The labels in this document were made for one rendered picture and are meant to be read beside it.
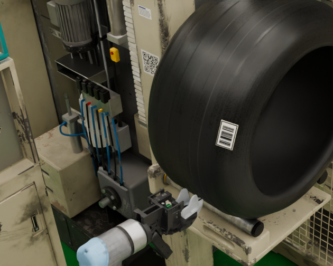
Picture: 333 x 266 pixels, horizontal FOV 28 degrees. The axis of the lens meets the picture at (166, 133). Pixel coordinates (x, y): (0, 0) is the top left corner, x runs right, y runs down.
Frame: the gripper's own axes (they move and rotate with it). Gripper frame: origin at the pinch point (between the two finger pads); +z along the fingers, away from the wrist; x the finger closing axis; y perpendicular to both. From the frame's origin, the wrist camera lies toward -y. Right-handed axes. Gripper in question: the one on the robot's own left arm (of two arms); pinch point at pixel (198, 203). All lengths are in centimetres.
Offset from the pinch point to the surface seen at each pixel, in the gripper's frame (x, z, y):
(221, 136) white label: -9.2, -3.2, 25.3
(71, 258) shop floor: 101, 25, -100
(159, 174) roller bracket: 24.7, 9.3, -8.2
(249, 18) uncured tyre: -1.2, 13.4, 45.9
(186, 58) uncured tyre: 6.5, 1.4, 37.2
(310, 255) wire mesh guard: 7, 67, -62
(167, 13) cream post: 27.7, 15.3, 38.6
